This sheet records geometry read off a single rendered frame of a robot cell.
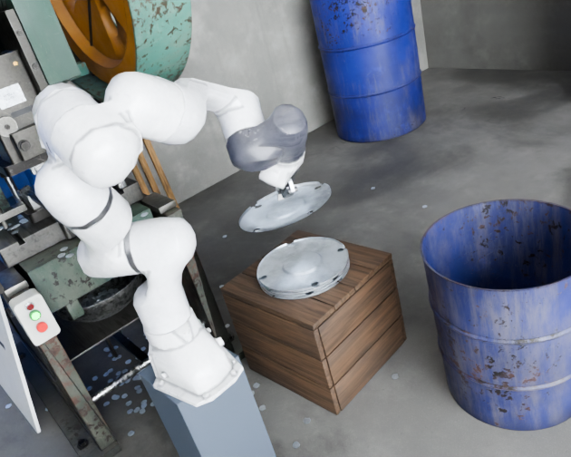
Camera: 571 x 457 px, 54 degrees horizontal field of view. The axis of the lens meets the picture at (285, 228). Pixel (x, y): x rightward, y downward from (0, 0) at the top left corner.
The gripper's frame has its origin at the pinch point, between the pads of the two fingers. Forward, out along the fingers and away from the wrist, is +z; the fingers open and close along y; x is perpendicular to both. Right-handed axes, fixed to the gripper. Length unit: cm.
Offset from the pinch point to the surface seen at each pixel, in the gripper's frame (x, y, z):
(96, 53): 37, 75, 20
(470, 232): -49, -27, 11
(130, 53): 27, 54, -3
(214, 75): -16, 139, 145
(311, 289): -0.1, -25.2, 17.0
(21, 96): 59, 51, -2
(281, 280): 6.2, -18.3, 23.5
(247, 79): -36, 138, 159
